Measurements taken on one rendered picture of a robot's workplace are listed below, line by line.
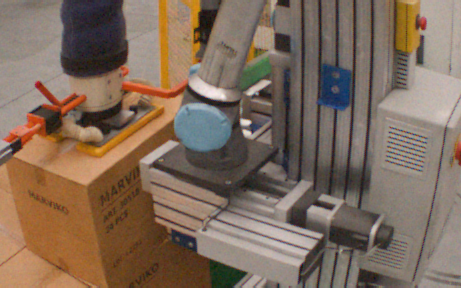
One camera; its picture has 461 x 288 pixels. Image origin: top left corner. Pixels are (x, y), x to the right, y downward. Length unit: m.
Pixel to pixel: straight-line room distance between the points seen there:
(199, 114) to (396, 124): 0.43
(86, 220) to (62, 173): 0.15
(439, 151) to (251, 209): 0.48
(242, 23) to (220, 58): 0.09
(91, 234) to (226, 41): 0.76
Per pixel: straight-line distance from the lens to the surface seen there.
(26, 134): 1.64
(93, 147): 1.76
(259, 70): 3.19
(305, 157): 1.54
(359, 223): 1.37
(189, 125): 1.26
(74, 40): 1.73
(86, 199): 1.65
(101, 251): 1.76
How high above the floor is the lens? 1.78
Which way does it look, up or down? 28 degrees down
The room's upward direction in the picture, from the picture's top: 1 degrees counter-clockwise
